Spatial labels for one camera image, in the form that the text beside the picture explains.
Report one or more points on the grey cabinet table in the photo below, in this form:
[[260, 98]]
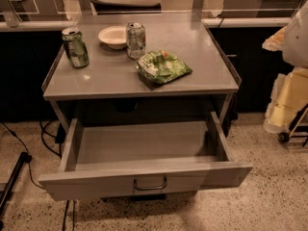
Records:
[[113, 73]]

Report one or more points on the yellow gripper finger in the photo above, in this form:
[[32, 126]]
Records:
[[289, 95], [276, 41]]

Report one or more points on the black stand base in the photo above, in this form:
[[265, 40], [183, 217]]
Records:
[[6, 189]]

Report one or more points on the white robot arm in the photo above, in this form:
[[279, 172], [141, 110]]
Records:
[[295, 49]]

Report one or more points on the white bowl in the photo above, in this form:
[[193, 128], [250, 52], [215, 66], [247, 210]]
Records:
[[114, 37]]

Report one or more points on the open grey top drawer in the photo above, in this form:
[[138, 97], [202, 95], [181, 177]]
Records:
[[104, 161]]

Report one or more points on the metal drawer handle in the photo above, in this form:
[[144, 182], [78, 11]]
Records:
[[144, 184]]

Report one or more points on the green soda can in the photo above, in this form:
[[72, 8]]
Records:
[[75, 47]]

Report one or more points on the green jalapeno chip bag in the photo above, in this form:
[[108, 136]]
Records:
[[162, 67]]

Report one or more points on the silver soda can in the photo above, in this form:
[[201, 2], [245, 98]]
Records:
[[135, 39]]

